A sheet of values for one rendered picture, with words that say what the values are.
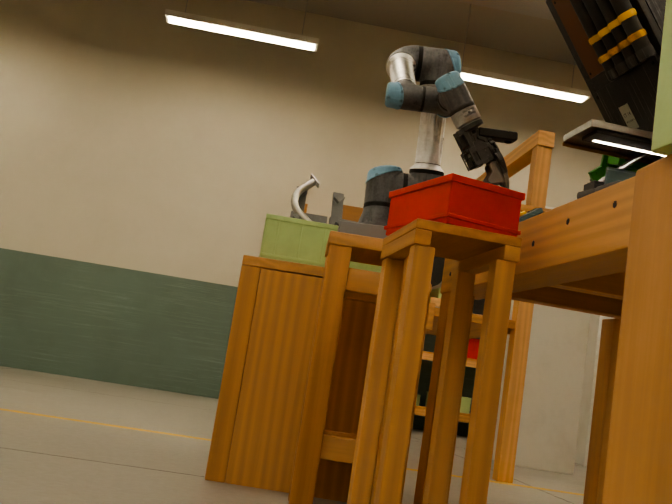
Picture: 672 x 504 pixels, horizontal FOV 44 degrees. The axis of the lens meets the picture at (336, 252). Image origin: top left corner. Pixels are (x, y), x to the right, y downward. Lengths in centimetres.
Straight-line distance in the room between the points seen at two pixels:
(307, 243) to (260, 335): 38
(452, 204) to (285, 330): 114
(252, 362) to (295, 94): 713
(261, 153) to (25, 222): 271
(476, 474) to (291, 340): 116
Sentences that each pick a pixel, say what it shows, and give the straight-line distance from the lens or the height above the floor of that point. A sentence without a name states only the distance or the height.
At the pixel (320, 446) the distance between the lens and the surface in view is 253.
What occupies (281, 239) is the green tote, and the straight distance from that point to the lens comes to 304.
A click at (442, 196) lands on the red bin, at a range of 200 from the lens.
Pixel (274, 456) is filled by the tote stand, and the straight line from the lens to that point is 295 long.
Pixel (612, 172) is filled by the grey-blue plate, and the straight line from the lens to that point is 224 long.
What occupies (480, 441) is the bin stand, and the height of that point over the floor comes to 32.
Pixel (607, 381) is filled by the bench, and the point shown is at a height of 54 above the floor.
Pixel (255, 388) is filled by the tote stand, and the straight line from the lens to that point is 294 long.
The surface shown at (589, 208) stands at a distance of 194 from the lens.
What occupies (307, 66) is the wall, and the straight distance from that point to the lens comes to 998.
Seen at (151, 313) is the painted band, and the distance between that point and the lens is 939.
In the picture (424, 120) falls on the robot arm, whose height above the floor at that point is 128.
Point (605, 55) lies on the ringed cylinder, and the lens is 226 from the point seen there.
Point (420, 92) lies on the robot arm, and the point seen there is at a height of 124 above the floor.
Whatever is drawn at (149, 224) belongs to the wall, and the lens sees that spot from 951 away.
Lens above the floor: 40
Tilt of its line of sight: 9 degrees up
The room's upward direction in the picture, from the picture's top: 9 degrees clockwise
